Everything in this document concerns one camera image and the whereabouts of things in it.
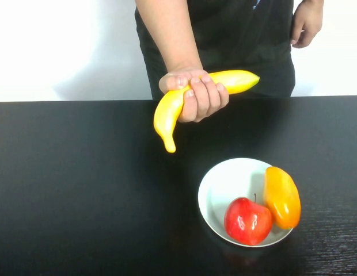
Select person's left hand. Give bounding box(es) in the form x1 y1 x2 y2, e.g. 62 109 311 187
290 0 324 49

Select person's right hand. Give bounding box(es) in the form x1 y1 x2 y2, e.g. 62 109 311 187
158 68 230 124

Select yellow banana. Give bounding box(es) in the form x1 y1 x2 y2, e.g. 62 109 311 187
153 70 261 154

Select person's right forearm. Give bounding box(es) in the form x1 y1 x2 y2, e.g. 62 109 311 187
136 0 204 73

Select black t-shirt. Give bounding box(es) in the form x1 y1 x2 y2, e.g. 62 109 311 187
134 0 296 87

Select black trousers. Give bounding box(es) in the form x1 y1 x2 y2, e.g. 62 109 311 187
149 67 296 100

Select orange yellow mango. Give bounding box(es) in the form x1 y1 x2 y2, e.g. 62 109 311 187
264 166 302 230

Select red apple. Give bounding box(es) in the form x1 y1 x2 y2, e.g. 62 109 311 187
223 194 274 247

